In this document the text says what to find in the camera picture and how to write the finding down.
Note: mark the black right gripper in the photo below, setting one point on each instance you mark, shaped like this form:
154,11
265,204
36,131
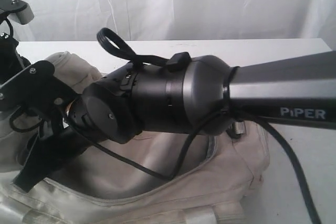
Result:
52,145

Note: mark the cream fabric duffel bag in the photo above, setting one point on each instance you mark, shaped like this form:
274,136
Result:
217,171

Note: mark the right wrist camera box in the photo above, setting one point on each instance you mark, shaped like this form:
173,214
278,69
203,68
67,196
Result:
36,88

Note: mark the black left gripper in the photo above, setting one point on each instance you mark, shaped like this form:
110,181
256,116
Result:
11,62

